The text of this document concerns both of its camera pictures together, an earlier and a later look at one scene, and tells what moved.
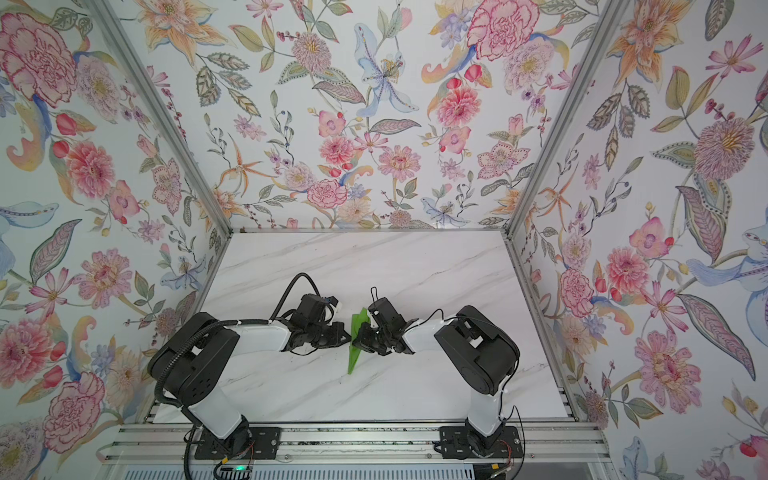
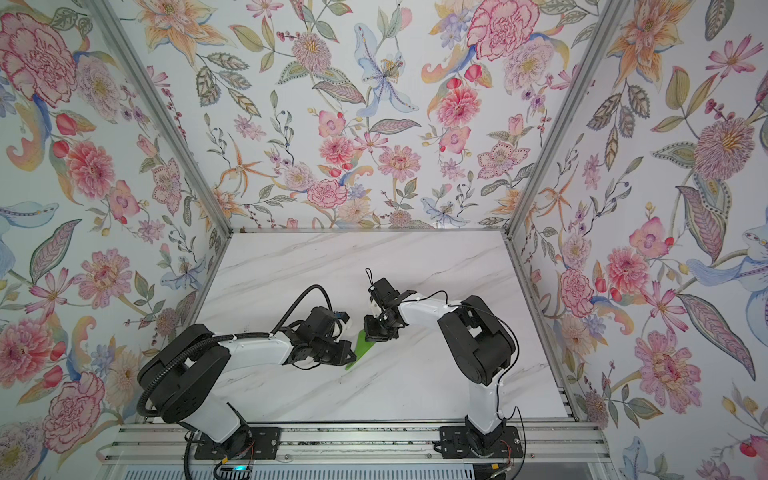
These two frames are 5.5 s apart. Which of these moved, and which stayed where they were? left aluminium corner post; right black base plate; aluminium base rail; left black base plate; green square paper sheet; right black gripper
Moved: right black gripper; green square paper sheet
Stayed: left black base plate; right black base plate; left aluminium corner post; aluminium base rail
